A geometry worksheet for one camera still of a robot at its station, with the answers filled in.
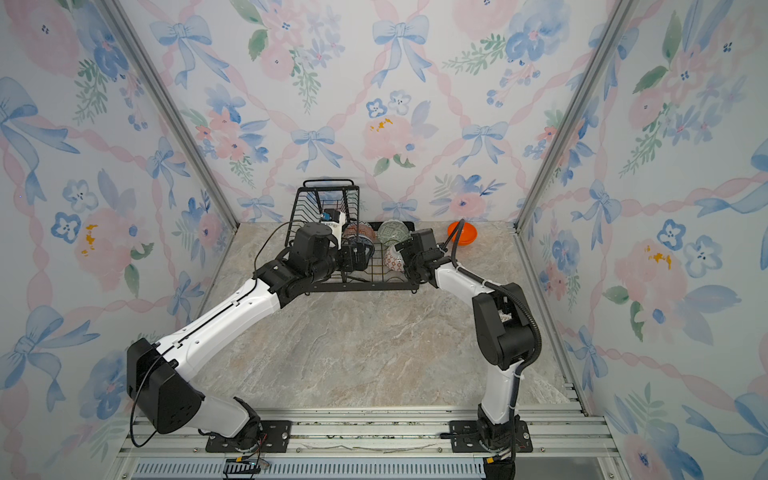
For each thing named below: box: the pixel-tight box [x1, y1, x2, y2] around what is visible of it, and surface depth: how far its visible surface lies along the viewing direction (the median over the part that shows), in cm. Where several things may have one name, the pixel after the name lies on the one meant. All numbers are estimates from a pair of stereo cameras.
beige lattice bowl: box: [384, 244, 405, 272], surface depth 105 cm
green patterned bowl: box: [378, 219, 412, 246], surface depth 115 cm
